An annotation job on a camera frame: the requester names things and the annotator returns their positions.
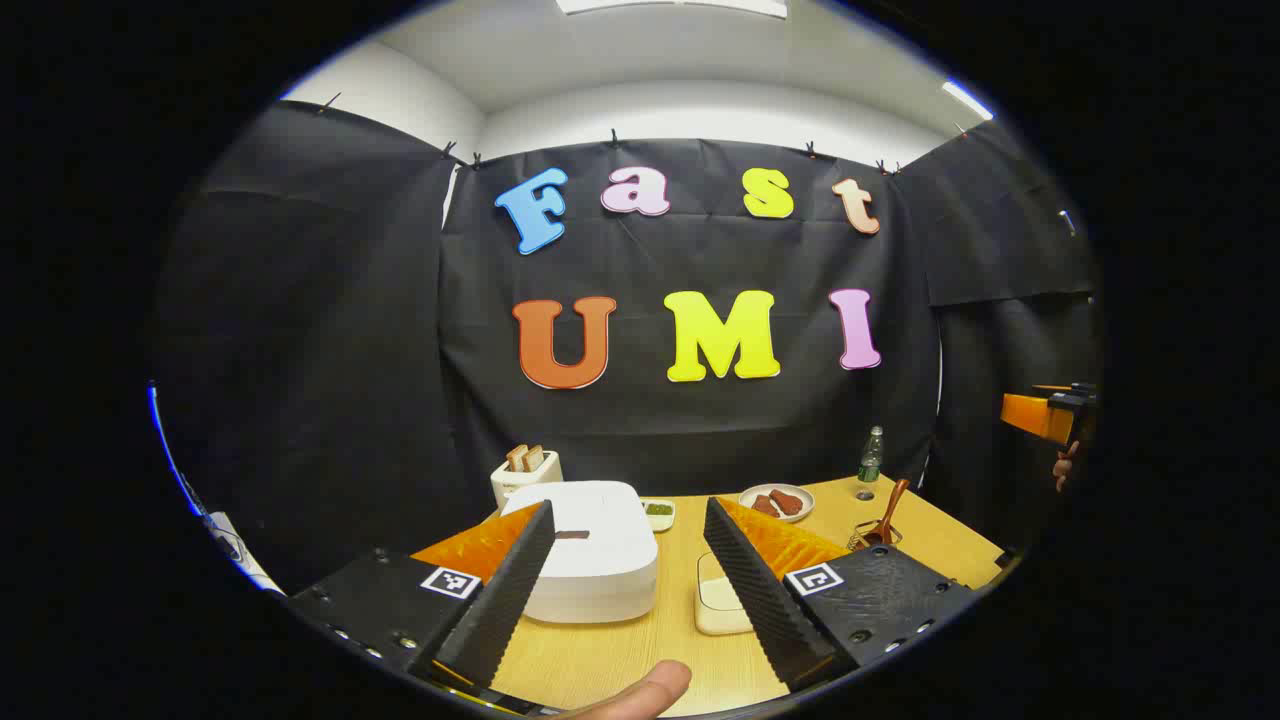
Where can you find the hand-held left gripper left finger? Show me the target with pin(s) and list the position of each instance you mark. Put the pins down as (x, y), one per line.
(500, 600)

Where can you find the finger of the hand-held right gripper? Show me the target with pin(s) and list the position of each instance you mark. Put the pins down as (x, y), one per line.
(1030, 415)

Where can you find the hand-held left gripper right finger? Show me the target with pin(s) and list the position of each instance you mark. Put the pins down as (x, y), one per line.
(760, 600)

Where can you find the clear rice container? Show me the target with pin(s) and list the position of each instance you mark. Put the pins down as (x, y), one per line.
(718, 600)

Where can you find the white rice cooker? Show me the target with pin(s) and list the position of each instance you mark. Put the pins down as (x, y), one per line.
(610, 560)

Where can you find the brown wooden spoon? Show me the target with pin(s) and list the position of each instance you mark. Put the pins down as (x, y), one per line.
(890, 505)

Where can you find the white round plate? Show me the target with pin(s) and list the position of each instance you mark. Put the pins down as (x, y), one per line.
(748, 508)

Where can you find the brown meat piece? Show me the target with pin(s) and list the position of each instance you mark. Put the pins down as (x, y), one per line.
(787, 502)
(765, 506)

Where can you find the white toaster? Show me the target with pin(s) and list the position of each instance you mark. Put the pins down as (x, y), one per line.
(520, 484)

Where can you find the small white dish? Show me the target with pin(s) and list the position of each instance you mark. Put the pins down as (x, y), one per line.
(658, 513)

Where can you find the toast slice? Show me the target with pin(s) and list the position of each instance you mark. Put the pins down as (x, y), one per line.
(516, 459)
(535, 458)

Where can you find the black backdrop cloth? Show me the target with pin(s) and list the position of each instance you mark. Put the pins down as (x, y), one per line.
(640, 430)

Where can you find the white printed panel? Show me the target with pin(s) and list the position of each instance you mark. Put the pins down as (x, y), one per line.
(240, 560)

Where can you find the ceiling light panel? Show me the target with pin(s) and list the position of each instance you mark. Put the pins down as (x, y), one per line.
(966, 100)
(670, 6)

